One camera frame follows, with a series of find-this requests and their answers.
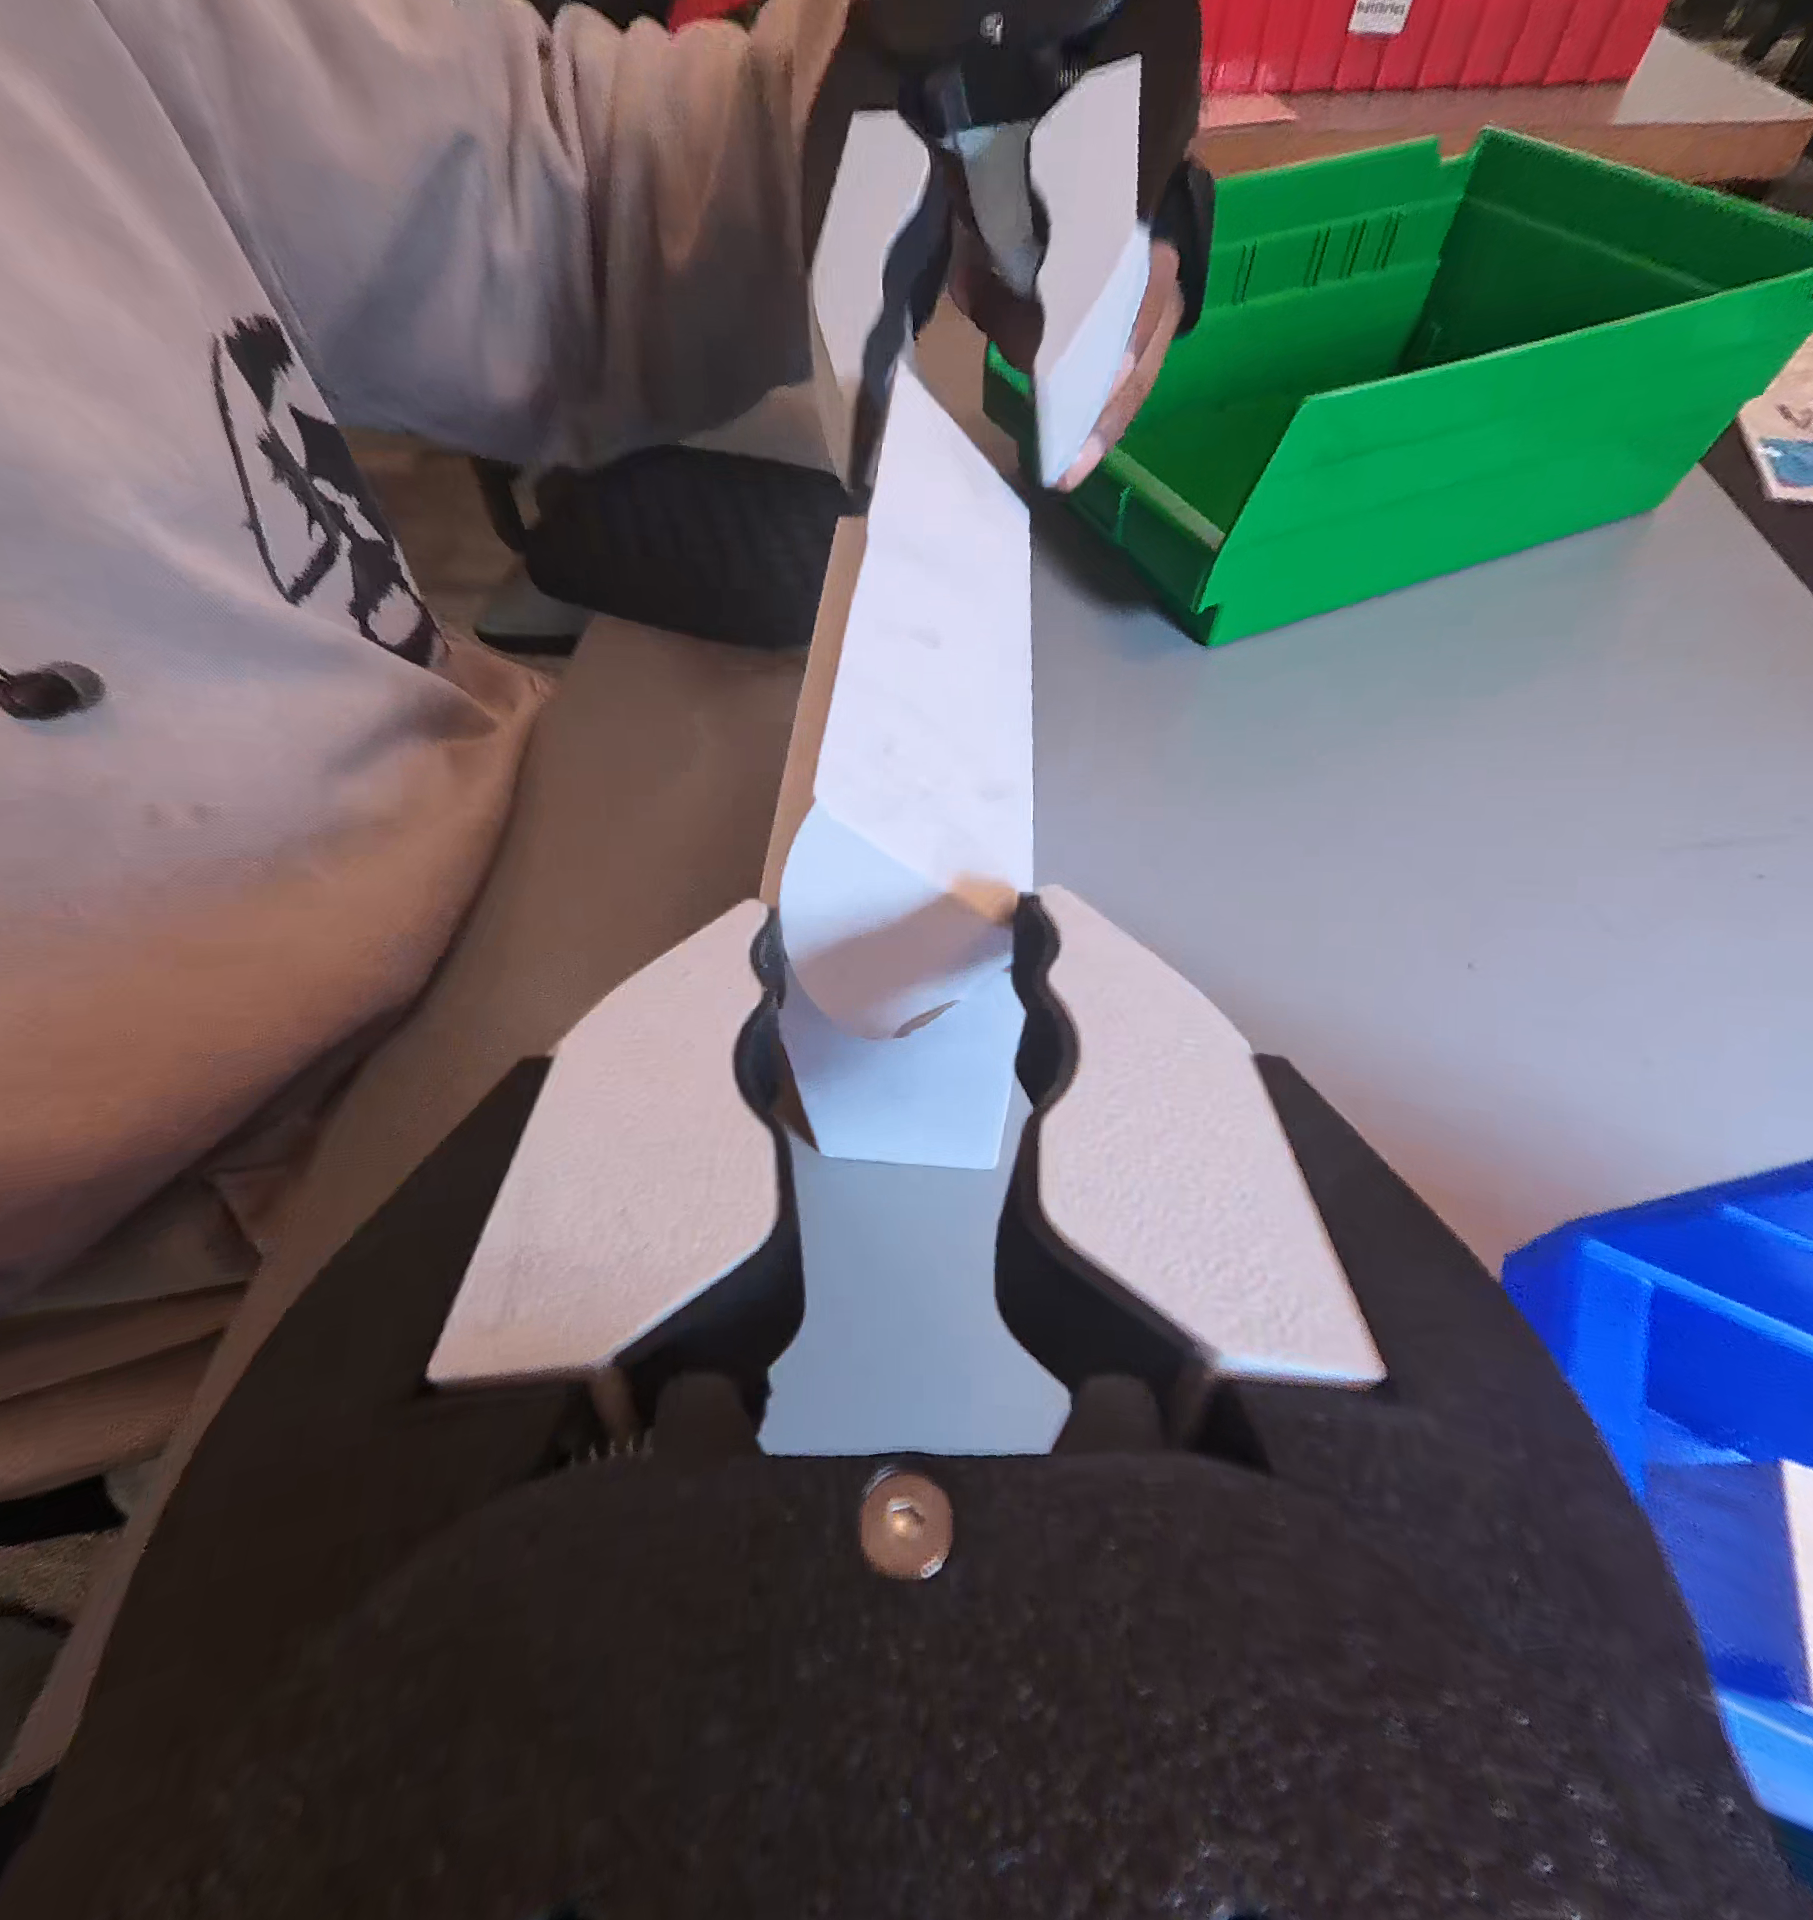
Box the black cord toggle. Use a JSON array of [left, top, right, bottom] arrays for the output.
[[0, 622, 109, 726]]

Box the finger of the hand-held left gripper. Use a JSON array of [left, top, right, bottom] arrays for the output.
[[775, 113, 1038, 1172], [1026, 57, 1158, 492]]

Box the green plastic bin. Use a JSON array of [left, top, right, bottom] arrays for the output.
[[984, 127, 1813, 649]]

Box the person's torso in grey sweatshirt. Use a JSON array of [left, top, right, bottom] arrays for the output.
[[0, 0, 578, 1502]]

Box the blue plastic bin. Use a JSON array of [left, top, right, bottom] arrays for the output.
[[1498, 1148, 1813, 1920]]

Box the red plastic bin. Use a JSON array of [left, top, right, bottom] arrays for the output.
[[1199, 0, 1672, 95]]

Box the person's left hand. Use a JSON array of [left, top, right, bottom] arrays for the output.
[[1062, 240, 1196, 492]]

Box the person's left forearm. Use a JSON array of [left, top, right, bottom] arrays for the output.
[[289, 0, 862, 475]]

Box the black quilted seat cushion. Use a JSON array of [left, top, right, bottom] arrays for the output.
[[519, 448, 849, 649]]

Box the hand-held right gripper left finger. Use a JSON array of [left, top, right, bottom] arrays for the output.
[[426, 900, 782, 1390]]

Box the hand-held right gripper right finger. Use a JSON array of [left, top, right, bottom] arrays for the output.
[[991, 885, 1388, 1386]]

